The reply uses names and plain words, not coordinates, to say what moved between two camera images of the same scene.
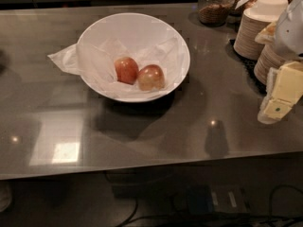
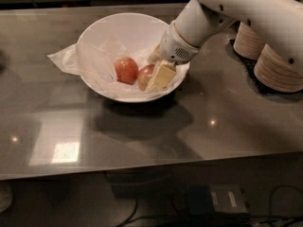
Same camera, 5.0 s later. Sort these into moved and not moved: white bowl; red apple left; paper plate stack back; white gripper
Moved: white gripper
Not moved: white bowl; paper plate stack back; red apple left
